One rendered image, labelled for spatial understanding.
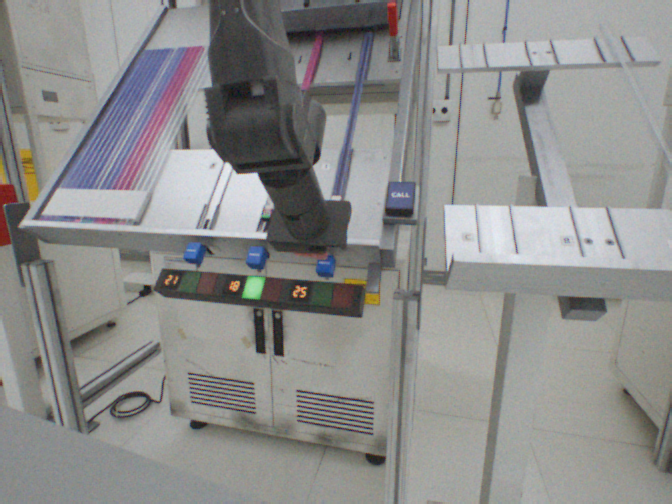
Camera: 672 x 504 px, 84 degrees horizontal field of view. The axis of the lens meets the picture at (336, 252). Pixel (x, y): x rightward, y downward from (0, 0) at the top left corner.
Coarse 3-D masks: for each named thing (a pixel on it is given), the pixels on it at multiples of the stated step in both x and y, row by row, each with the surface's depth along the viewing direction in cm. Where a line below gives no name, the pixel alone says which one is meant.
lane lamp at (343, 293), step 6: (336, 288) 54; (342, 288) 54; (348, 288) 54; (336, 294) 54; (342, 294) 54; (348, 294) 53; (336, 300) 53; (342, 300) 53; (348, 300) 53; (336, 306) 53; (342, 306) 53; (348, 306) 53
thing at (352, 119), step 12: (372, 36) 79; (360, 60) 75; (360, 72) 73; (360, 84) 71; (360, 96) 70; (348, 120) 67; (348, 132) 66; (348, 144) 64; (348, 156) 63; (336, 180) 61; (336, 192) 60
